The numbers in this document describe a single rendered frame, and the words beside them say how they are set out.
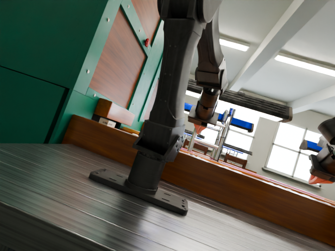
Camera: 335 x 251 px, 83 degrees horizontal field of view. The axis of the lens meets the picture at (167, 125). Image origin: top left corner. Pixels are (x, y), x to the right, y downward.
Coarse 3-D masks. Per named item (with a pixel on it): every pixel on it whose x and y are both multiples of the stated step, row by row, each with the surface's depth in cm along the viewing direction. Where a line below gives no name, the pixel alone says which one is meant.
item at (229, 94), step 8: (192, 80) 93; (192, 88) 90; (200, 88) 90; (224, 96) 88; (232, 96) 88; (240, 96) 88; (248, 96) 89; (240, 104) 86; (248, 104) 85; (256, 104) 86; (264, 104) 86; (272, 104) 86; (280, 104) 87; (264, 112) 84; (272, 112) 84; (280, 112) 83; (288, 112) 84; (280, 120) 86; (288, 120) 83
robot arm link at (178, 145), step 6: (138, 138) 40; (174, 138) 38; (180, 138) 39; (138, 144) 40; (174, 144) 37; (180, 144) 40; (144, 150) 38; (150, 150) 37; (168, 150) 37; (174, 150) 38; (156, 156) 37; (162, 156) 36; (168, 156) 36; (174, 156) 39
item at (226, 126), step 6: (228, 114) 105; (228, 120) 104; (222, 126) 104; (228, 126) 105; (222, 132) 104; (192, 138) 106; (222, 138) 103; (192, 144) 106; (204, 144) 105; (210, 144) 104; (222, 144) 104; (216, 150) 103; (216, 156) 103
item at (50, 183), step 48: (0, 144) 38; (48, 144) 52; (0, 192) 22; (48, 192) 25; (96, 192) 31; (192, 192) 55; (0, 240) 20; (48, 240) 19; (96, 240) 19; (144, 240) 22; (192, 240) 26; (240, 240) 32; (288, 240) 41
